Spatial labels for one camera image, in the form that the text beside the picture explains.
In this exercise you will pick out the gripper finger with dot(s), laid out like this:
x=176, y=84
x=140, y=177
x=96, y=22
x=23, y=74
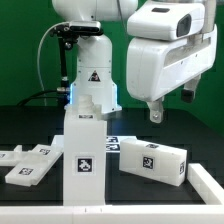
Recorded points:
x=189, y=90
x=156, y=111

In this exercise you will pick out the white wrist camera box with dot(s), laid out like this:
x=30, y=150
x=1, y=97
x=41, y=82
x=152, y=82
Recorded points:
x=166, y=21

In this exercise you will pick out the white cabinet top block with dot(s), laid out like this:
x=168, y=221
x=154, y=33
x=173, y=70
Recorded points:
x=154, y=161

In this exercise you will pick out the white cabinet door panel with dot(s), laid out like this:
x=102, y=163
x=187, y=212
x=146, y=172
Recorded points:
x=34, y=166

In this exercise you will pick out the white marker sheet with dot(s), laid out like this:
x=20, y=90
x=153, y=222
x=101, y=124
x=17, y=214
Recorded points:
x=112, y=142

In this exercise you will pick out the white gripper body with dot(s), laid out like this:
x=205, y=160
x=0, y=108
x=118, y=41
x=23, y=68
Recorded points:
x=155, y=68

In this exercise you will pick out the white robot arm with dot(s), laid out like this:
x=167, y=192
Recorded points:
x=95, y=52

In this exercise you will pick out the white cabinet body box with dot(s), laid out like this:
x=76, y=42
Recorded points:
x=84, y=163

